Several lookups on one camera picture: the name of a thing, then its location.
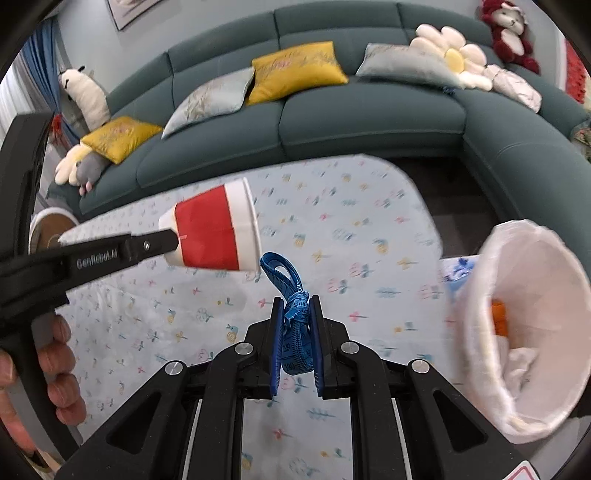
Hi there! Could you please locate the white paper towel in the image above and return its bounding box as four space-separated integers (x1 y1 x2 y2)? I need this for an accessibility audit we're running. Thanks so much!
496 335 539 399

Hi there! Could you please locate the light grey embroidered cushion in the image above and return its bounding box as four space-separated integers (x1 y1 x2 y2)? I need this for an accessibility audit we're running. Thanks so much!
161 67 254 140

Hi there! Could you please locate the person left hand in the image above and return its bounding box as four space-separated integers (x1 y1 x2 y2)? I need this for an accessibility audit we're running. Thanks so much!
1 312 82 462

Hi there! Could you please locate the flower shaped pillow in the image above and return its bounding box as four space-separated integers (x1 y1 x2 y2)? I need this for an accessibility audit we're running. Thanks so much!
410 23 493 91

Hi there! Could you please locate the red white teddy bear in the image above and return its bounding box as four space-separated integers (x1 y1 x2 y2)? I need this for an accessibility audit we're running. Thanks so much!
481 0 540 75

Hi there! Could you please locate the grey cushion right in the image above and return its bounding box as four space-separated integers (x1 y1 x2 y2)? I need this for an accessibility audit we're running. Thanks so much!
356 43 464 89

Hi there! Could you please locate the white lined trash bin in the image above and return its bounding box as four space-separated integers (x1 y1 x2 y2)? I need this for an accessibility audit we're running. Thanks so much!
455 220 590 444

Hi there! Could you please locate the framed wall picture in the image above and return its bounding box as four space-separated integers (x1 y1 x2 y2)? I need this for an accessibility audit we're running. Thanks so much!
107 0 160 31

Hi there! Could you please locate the yellow cushion left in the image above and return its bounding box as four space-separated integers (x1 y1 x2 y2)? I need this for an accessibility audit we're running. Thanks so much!
81 116 163 165

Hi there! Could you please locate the white long plush toy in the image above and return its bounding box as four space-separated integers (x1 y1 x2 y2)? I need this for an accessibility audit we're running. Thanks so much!
58 66 111 131

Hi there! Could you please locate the yellow cushion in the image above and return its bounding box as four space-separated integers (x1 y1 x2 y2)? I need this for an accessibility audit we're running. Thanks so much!
246 41 349 105
81 116 163 165

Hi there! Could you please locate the floral light blue tablecloth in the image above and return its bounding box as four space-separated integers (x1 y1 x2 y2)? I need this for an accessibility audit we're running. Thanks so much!
57 154 472 480

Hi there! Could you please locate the yellow cushion centre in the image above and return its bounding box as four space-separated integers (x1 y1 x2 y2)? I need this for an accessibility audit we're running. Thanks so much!
246 41 349 105

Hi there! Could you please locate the teal sectional sofa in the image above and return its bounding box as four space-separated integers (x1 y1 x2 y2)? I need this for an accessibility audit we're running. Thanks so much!
49 1 590 264

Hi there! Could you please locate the grey white plush toy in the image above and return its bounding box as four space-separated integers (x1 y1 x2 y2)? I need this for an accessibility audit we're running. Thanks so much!
54 143 111 196

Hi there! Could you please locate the blue measuring tape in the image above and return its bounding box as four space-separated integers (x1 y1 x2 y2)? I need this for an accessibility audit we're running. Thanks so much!
259 252 314 375

